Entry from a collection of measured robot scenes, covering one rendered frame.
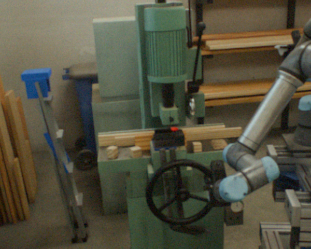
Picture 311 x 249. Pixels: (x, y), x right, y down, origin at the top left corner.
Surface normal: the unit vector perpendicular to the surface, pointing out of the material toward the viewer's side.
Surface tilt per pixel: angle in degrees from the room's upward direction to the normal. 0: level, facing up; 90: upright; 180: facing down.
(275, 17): 90
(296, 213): 90
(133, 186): 90
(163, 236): 90
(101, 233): 0
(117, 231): 0
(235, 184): 60
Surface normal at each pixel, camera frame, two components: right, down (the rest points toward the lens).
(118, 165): 0.09, 0.32
